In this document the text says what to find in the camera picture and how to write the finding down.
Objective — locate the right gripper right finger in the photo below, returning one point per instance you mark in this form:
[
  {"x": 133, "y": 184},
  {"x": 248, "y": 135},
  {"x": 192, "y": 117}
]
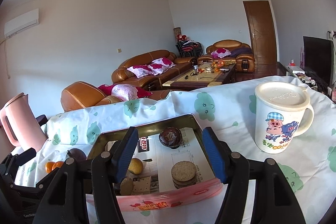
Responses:
[{"x": 232, "y": 169}]

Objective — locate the yellow-brown longan fruit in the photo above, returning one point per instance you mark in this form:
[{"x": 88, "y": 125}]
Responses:
[{"x": 135, "y": 166}]

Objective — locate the large orange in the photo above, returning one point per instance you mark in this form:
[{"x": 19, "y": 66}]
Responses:
[{"x": 57, "y": 164}]

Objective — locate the white magenta floral pillow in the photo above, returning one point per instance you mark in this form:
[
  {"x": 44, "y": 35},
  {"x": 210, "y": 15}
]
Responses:
[
  {"x": 141, "y": 71},
  {"x": 160, "y": 66}
]

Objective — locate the white cloud-print tablecloth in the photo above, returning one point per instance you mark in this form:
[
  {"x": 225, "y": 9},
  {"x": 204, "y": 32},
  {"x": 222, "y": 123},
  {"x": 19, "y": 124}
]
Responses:
[{"x": 309, "y": 161}]

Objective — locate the pink electric kettle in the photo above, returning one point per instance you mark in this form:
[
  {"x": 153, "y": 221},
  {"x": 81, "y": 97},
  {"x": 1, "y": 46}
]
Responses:
[{"x": 20, "y": 124}]

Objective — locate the dark brown passion fruit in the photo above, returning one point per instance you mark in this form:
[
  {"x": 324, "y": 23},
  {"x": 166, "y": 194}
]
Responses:
[{"x": 171, "y": 137}]

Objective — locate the small orange tangerine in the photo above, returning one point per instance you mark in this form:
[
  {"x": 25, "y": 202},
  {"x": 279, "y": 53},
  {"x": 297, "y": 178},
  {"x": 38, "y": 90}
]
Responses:
[{"x": 49, "y": 166}]

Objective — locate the brown leather armchair far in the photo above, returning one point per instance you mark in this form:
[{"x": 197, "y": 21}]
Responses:
[{"x": 230, "y": 50}]

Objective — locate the stacked black chairs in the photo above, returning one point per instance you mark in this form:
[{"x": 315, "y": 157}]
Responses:
[{"x": 189, "y": 48}]

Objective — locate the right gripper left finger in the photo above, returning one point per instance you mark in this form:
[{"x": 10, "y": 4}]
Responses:
[{"x": 107, "y": 169}]

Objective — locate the white magenta floral pillow left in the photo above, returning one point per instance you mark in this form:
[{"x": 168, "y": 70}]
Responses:
[{"x": 141, "y": 71}]

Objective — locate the large purple round fruit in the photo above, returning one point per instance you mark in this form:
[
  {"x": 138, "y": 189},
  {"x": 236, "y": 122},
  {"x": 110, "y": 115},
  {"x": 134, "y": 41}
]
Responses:
[{"x": 77, "y": 154}]

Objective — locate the wooden coffee table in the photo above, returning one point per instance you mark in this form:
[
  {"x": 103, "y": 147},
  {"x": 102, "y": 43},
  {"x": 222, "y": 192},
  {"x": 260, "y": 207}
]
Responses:
[{"x": 208, "y": 75}]

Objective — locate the brown leather armchair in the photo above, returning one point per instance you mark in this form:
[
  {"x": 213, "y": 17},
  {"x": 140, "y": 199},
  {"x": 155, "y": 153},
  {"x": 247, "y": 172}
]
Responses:
[
  {"x": 80, "y": 95},
  {"x": 230, "y": 50}
]

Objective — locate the long brown leather sofa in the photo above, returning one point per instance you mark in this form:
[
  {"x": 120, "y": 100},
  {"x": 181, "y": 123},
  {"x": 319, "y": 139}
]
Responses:
[{"x": 122, "y": 76}]

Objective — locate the printed paper tray liner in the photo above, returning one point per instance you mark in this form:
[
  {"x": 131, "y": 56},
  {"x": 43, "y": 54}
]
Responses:
[{"x": 158, "y": 161}]

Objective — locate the pink metal tray box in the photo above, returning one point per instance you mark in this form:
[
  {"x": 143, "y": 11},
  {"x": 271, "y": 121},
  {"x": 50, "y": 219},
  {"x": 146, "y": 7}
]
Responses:
[{"x": 178, "y": 197}]

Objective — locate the brown leather armchair near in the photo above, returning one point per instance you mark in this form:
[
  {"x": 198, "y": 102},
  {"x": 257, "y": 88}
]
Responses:
[{"x": 80, "y": 95}]

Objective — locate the brown wooden door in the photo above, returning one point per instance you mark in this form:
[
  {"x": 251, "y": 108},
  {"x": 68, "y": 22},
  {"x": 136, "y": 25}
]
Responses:
[{"x": 262, "y": 32}]

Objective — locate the black flat television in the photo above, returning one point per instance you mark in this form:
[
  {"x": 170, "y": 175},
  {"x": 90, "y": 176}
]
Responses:
[{"x": 319, "y": 57}]

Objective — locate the pink floral cushion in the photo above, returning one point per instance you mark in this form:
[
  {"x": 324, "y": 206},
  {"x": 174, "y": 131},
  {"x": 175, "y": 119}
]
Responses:
[{"x": 125, "y": 92}]

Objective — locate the white cartoon pig mug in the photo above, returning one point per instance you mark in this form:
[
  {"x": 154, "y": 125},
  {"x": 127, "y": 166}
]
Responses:
[{"x": 283, "y": 111}]

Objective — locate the white magenta floral pillow right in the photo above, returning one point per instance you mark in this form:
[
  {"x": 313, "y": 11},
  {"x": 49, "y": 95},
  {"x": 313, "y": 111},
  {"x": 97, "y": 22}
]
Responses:
[{"x": 160, "y": 66}]

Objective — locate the white wall air conditioner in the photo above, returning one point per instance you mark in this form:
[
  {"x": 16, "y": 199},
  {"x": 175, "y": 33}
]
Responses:
[{"x": 21, "y": 23}]

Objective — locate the magenta pillow on far armchair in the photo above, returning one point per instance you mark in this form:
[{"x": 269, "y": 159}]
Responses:
[{"x": 220, "y": 53}]

